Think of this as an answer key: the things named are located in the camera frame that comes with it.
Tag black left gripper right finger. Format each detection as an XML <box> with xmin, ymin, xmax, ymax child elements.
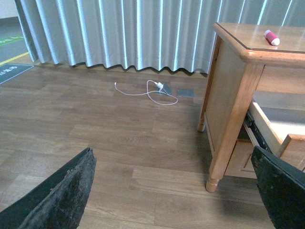
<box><xmin>251</xmin><ymin>146</ymin><xmax>305</xmax><ymax>229</ymax></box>

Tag wooden nightstand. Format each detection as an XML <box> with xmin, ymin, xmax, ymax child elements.
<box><xmin>198</xmin><ymin>22</ymin><xmax>305</xmax><ymax>193</ymax></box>

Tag wooden drawer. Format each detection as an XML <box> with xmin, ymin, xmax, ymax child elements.
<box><xmin>244</xmin><ymin>99</ymin><xmax>305</xmax><ymax>172</ymax></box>
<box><xmin>225</xmin><ymin>139</ymin><xmax>256</xmax><ymax>179</ymax></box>

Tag grey floor plate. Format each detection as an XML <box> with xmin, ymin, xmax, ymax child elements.
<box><xmin>177</xmin><ymin>89</ymin><xmax>194</xmax><ymax>98</ymax></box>

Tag white plug on floor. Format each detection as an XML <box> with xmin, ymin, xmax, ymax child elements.
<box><xmin>154</xmin><ymin>82</ymin><xmax>163</xmax><ymax>89</ymax></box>

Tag grey curtain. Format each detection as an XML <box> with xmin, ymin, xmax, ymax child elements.
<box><xmin>15</xmin><ymin>0</ymin><xmax>305</xmax><ymax>73</ymax></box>

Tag white floor cable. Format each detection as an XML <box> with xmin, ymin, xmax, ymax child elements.
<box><xmin>114</xmin><ymin>80</ymin><xmax>179</xmax><ymax>106</ymax></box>

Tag dark floor mat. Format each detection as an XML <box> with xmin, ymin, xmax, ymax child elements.
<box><xmin>0</xmin><ymin>63</ymin><xmax>34</xmax><ymax>84</ymax></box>

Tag grey floor socket box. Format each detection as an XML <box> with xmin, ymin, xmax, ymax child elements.
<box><xmin>157</xmin><ymin>83</ymin><xmax>172</xmax><ymax>95</ymax></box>

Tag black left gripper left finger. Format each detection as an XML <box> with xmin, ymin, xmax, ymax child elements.
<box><xmin>0</xmin><ymin>147</ymin><xmax>96</xmax><ymax>229</ymax></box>

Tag pink marker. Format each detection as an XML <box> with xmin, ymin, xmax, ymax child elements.
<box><xmin>264</xmin><ymin>30</ymin><xmax>280</xmax><ymax>46</ymax></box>

